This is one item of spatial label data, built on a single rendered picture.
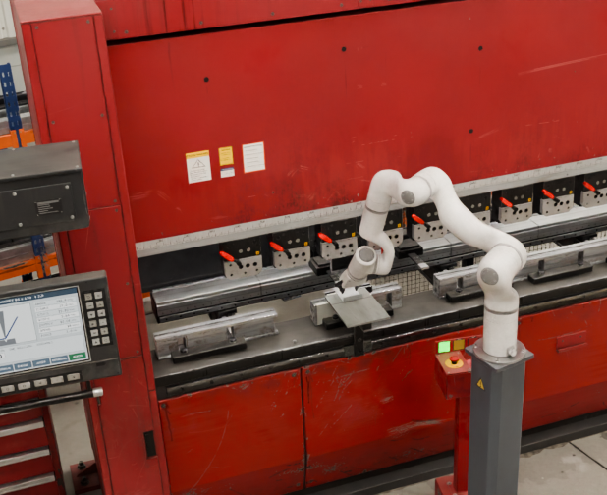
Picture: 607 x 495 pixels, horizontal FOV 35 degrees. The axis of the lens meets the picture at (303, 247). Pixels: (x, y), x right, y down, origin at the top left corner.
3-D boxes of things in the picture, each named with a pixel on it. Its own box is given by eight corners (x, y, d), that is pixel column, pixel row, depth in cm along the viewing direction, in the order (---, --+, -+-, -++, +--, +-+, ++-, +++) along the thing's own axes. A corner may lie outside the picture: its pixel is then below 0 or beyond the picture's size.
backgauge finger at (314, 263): (328, 292, 399) (328, 281, 397) (308, 265, 421) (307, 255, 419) (356, 286, 402) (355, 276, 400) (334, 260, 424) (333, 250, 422)
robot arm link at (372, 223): (406, 202, 360) (387, 267, 377) (364, 197, 358) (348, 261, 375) (409, 216, 352) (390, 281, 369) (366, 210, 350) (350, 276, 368)
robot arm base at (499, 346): (536, 354, 346) (539, 309, 338) (496, 370, 338) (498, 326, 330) (501, 331, 361) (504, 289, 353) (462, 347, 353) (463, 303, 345)
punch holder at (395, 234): (368, 251, 388) (367, 215, 381) (360, 244, 395) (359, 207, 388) (403, 245, 392) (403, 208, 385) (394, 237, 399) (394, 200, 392)
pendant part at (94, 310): (-24, 403, 294) (-49, 301, 279) (-23, 381, 305) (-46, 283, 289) (123, 375, 304) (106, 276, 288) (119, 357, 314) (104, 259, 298)
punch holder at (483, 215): (458, 234, 399) (459, 197, 391) (448, 226, 406) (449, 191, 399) (489, 228, 403) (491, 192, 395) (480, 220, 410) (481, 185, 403)
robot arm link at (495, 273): (524, 303, 343) (526, 244, 332) (503, 326, 329) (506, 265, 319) (492, 296, 349) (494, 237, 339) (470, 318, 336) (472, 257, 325)
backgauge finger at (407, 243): (413, 274, 409) (413, 264, 407) (388, 249, 431) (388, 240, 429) (438, 269, 412) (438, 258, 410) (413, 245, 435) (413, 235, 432)
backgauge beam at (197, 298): (158, 325, 402) (155, 303, 397) (151, 309, 414) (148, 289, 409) (626, 227, 464) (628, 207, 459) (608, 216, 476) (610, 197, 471)
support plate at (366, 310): (347, 328, 371) (347, 326, 371) (324, 298, 394) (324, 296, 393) (390, 318, 376) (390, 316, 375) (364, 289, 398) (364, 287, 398)
